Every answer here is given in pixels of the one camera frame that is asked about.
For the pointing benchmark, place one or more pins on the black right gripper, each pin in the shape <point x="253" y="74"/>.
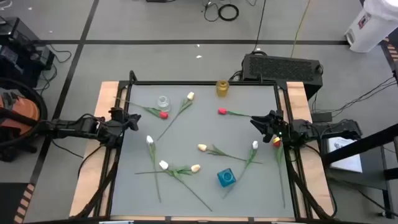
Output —
<point x="280" y="130"/>

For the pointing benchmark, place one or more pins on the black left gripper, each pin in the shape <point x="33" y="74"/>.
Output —
<point x="115" y="132"/>

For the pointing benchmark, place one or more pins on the white artificial tulip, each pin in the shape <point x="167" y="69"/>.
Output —
<point x="163" y="165"/>
<point x="149" y="140"/>
<point x="255" y="145"/>

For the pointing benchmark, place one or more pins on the red artificial tulip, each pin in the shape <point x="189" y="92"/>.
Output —
<point x="163" y="115"/>
<point x="276" y="144"/>
<point x="222" y="111"/>

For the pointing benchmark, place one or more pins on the cream artificial tulip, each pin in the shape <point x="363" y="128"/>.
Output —
<point x="202" y="147"/>
<point x="190" y="96"/>
<point x="195" y="168"/>

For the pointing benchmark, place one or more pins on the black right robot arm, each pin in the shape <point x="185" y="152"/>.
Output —
<point x="326" y="129"/>

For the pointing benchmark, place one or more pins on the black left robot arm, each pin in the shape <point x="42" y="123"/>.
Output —
<point x="71" y="128"/>

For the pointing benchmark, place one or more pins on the clear glass vase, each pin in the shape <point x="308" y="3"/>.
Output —
<point x="163" y="103"/>

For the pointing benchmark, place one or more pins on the yellow glass vase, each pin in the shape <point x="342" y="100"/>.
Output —
<point x="222" y="88"/>

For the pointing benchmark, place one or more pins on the blue cut-glass vase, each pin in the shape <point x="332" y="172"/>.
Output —
<point x="226" y="178"/>

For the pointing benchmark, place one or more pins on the black perforated computer case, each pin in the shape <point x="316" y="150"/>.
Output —
<point x="280" y="68"/>

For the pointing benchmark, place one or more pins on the grey table mat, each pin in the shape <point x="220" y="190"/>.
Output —
<point x="255" y="202"/>

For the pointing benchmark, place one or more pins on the white printed booklet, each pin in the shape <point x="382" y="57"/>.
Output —
<point x="345" y="155"/>

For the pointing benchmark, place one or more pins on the black side table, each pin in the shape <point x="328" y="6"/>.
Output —
<point x="357" y="145"/>

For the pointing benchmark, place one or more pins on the orange vacuum cleaner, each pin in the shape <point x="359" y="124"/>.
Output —
<point x="28" y="107"/>

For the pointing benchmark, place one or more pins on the black equipment stack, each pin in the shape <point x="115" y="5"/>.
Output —
<point x="18" y="46"/>

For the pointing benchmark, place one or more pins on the white plastic bin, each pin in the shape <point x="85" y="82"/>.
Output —
<point x="373" y="28"/>

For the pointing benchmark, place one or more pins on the black aluminium table frame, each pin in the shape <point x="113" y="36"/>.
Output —
<point x="202" y="82"/>

